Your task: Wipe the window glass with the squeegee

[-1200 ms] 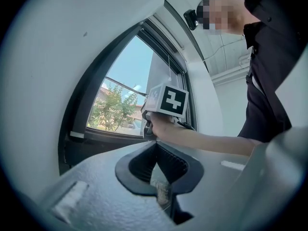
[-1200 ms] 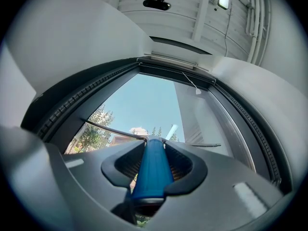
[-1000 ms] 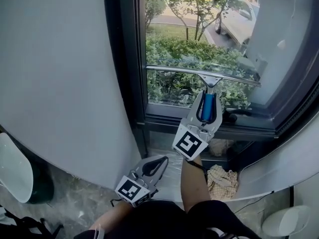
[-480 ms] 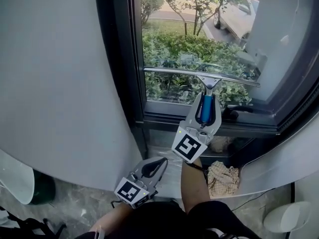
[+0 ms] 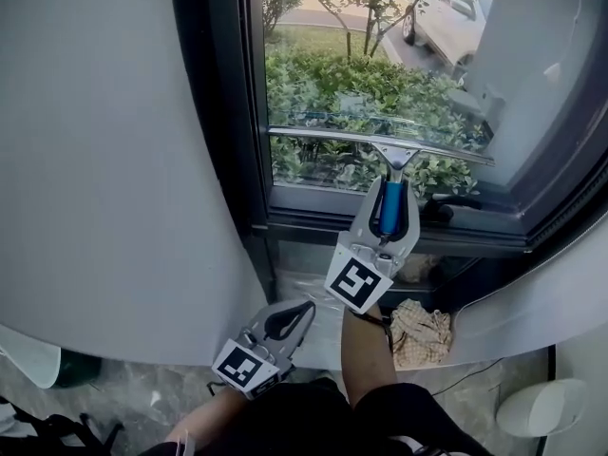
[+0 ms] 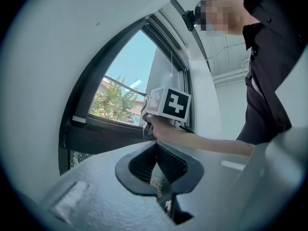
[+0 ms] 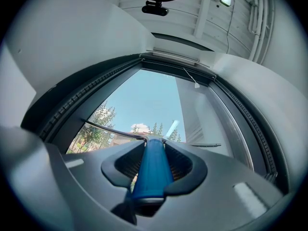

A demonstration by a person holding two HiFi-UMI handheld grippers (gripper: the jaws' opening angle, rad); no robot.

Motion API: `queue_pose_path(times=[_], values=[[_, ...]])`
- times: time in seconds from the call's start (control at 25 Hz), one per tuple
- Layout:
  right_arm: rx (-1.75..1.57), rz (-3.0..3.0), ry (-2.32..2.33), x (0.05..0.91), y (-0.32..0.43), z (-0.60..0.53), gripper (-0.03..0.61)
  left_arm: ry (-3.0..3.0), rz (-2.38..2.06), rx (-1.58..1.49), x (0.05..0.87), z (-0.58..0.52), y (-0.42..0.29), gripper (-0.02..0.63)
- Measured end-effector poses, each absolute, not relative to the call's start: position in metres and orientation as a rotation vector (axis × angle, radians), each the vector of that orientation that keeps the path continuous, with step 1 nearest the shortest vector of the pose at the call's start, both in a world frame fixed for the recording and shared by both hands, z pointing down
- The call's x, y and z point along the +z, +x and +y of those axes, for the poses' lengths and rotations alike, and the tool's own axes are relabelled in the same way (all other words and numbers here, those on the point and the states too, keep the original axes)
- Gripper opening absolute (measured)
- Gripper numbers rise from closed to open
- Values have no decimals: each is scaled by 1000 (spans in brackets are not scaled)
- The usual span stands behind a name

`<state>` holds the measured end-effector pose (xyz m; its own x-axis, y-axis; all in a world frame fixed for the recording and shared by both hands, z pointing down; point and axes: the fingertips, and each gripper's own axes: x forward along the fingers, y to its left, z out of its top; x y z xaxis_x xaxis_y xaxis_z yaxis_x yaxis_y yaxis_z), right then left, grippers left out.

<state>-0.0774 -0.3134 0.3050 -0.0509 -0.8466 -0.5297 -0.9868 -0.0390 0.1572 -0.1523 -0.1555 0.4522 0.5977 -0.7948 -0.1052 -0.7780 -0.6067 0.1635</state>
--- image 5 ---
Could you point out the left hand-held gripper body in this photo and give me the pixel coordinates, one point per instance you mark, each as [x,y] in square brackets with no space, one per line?
[240,367]

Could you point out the person's right forearm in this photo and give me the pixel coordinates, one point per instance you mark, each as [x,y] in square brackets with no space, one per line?
[368,359]

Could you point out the person's left forearm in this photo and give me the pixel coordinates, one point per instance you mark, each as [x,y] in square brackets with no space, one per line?
[209,421]

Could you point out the clear plastic sheet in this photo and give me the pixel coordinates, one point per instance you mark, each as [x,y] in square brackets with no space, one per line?
[309,297]

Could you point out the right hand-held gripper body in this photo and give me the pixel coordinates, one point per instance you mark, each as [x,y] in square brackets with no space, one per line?
[358,278]

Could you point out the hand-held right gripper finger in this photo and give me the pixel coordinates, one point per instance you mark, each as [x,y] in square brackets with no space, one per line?
[412,226]
[366,216]

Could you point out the beige checkered cloth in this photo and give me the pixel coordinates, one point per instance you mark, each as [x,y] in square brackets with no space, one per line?
[423,333]

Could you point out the black swivel chair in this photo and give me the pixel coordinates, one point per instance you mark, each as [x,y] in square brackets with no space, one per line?
[57,432]

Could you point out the green hedge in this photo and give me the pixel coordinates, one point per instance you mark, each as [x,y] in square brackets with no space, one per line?
[332,88]

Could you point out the large window glass pane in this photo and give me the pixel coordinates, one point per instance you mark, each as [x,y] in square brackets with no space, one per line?
[522,88]

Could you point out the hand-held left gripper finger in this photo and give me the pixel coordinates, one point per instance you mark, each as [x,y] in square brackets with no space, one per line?
[259,323]
[299,335]

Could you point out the person's black clothing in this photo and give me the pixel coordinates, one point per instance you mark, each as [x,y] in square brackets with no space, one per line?
[404,421]

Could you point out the white rounded toilet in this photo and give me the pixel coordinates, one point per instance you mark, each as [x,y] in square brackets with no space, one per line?
[541,406]

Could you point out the white shell chair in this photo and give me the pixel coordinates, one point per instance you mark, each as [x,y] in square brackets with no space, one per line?
[28,359]

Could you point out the small window pane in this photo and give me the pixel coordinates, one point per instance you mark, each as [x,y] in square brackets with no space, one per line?
[418,266]

